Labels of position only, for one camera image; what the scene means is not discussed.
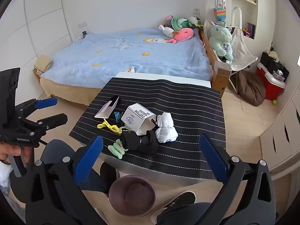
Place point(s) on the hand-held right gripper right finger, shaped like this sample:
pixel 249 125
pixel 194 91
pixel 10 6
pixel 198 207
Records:
pixel 213 157

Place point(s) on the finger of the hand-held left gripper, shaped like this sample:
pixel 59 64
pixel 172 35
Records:
pixel 46 103
pixel 56 119

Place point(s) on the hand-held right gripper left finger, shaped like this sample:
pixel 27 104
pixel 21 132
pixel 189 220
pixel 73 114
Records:
pixel 90 154

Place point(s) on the black socks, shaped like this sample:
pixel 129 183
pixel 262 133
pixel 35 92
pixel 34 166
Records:
pixel 140 143

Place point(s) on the white socks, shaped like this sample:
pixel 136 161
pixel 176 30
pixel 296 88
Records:
pixel 166 131

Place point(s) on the white sock box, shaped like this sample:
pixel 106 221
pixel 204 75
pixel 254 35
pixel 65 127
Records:
pixel 138 116

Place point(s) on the person's left forearm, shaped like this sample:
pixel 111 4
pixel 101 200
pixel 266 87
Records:
pixel 4 178

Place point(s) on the person's left hand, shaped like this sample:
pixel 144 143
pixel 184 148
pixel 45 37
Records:
pixel 13 150

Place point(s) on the black shoe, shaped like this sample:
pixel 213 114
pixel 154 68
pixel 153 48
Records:
pixel 180 199
pixel 109 172

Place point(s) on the beige bed sheet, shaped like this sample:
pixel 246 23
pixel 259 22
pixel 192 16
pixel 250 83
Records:
pixel 70 91

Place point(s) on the yellow clothespin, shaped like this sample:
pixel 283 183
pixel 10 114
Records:
pixel 110 127

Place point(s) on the beige folded cloth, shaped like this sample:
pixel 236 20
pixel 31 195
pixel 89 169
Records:
pixel 43 63

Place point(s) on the blue binder clip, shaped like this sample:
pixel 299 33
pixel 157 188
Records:
pixel 116 116

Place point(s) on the black striped table mat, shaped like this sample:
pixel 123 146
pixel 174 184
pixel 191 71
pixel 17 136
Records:
pixel 187 112

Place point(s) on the person's right leg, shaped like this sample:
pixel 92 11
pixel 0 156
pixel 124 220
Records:
pixel 187 213

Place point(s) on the white drawer cabinet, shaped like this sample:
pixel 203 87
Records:
pixel 281 140

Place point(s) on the white wardrobe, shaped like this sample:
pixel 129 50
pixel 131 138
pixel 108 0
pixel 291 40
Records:
pixel 35 23

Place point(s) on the brown bean bag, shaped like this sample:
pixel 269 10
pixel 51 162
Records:
pixel 252 89

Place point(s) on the red cooler box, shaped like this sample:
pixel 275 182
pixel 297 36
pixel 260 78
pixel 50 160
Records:
pixel 267 86

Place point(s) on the white table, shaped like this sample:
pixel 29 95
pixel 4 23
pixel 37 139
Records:
pixel 164 77

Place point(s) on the blue printed blanket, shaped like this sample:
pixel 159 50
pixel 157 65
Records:
pixel 140 58

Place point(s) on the black bag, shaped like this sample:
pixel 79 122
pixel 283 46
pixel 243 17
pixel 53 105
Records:
pixel 269 62

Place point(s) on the cream folding chair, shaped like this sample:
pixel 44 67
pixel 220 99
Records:
pixel 243 49

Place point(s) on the mint green bunny plush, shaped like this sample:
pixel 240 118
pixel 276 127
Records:
pixel 220 39

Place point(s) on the pink whale plush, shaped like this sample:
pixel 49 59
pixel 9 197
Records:
pixel 184 34

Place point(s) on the purple box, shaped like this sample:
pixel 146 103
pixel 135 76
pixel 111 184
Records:
pixel 250 30

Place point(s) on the white duck plush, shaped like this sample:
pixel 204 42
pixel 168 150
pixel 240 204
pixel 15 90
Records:
pixel 165 31

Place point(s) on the green striped plush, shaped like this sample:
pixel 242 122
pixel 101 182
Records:
pixel 180 23

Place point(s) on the white and black plush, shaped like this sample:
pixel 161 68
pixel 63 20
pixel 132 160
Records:
pixel 194 20

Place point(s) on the rainbow hanging bag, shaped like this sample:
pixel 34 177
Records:
pixel 220 14

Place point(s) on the purple plush toy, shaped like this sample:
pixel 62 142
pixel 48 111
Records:
pixel 168 20

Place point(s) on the wooden bed frame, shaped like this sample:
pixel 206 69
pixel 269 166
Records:
pixel 219 82

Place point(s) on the white wall socket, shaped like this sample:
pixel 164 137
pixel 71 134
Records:
pixel 82 24
pixel 196 10

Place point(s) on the white wall shelf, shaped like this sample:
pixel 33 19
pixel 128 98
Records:
pixel 243 0

